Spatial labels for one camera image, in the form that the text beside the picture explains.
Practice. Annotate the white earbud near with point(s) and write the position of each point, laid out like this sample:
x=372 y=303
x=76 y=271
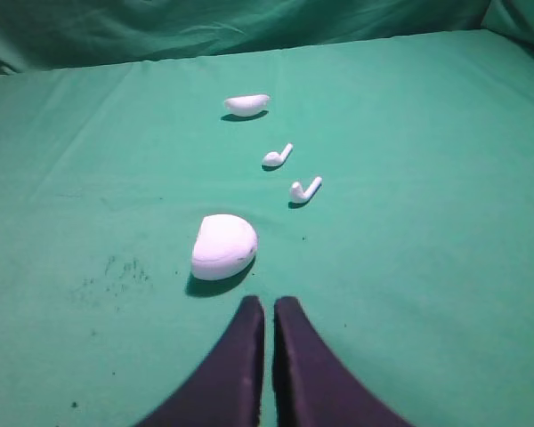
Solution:
x=299 y=195

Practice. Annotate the white earphone case body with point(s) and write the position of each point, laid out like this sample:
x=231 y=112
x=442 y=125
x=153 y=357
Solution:
x=225 y=245

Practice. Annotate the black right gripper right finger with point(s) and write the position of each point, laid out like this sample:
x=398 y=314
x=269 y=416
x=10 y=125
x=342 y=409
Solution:
x=312 y=387

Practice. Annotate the white earphone case lid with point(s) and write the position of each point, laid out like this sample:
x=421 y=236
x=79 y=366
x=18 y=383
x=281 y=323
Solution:
x=247 y=105

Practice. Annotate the white earbud far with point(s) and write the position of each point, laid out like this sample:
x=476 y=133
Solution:
x=275 y=159

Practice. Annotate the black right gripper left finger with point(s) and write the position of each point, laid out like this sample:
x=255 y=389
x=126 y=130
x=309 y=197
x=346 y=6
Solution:
x=226 y=388

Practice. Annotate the green table cloth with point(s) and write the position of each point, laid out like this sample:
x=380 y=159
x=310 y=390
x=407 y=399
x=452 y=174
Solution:
x=414 y=259

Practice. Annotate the white earbud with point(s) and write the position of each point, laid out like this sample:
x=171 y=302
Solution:
x=275 y=159
x=299 y=195

